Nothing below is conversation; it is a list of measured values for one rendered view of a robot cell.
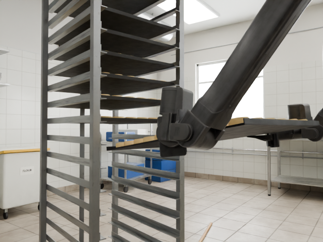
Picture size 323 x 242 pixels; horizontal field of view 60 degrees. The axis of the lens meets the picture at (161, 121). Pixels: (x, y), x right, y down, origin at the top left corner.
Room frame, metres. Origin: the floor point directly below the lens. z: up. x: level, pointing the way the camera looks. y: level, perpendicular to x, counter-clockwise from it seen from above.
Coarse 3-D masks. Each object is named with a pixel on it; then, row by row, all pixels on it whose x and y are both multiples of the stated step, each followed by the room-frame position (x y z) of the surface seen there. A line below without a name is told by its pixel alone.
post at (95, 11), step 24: (96, 0) 1.06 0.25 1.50; (96, 24) 1.06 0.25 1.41; (96, 48) 1.06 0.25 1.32; (96, 72) 1.06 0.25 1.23; (96, 96) 1.06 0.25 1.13; (96, 120) 1.06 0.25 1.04; (96, 144) 1.06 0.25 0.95; (96, 168) 1.06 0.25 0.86; (96, 192) 1.06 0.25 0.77; (96, 216) 1.06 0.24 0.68; (96, 240) 1.06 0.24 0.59
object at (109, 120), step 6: (102, 120) 1.09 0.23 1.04; (108, 120) 1.11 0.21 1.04; (114, 120) 1.13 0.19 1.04; (120, 120) 1.14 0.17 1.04; (126, 120) 1.16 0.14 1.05; (132, 120) 1.18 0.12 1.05; (138, 120) 1.20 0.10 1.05; (144, 120) 1.22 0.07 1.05; (150, 120) 1.24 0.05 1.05; (156, 120) 1.27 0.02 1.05
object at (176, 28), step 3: (177, 24) 1.35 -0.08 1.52; (174, 27) 1.36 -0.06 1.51; (177, 27) 1.35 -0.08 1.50; (171, 30) 1.34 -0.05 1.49; (174, 30) 1.34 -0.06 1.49; (177, 30) 1.34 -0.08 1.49; (165, 33) 1.39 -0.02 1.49; (168, 33) 1.39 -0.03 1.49; (171, 33) 1.39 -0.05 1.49; (156, 36) 1.44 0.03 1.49; (159, 36) 1.44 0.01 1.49; (162, 36) 1.44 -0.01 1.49; (150, 39) 1.48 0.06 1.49; (153, 39) 1.48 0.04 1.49
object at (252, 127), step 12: (252, 120) 0.62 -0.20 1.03; (264, 120) 0.65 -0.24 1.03; (276, 120) 0.69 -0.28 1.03; (288, 120) 0.73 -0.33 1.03; (300, 120) 0.77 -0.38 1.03; (228, 132) 0.75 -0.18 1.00; (240, 132) 0.80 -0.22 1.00; (252, 132) 0.84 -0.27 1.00; (264, 132) 0.90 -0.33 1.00; (144, 144) 0.90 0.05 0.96; (156, 144) 0.96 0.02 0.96
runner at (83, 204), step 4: (48, 184) 1.52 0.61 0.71; (48, 188) 1.52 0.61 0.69; (52, 188) 1.47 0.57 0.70; (56, 188) 1.43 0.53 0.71; (52, 192) 1.47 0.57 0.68; (56, 192) 1.42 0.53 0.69; (60, 192) 1.38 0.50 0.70; (64, 192) 1.34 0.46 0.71; (64, 196) 1.34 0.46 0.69; (68, 196) 1.30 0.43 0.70; (72, 196) 1.27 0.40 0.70; (68, 200) 1.30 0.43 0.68; (72, 200) 1.27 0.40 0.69; (76, 200) 1.23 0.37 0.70; (80, 200) 1.20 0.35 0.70; (76, 204) 1.23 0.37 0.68; (80, 204) 1.20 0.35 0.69; (84, 204) 1.17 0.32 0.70; (88, 204) 1.14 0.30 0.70; (84, 208) 1.17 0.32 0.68; (88, 208) 1.14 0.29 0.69; (100, 212) 1.11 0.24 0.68; (100, 216) 1.07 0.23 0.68
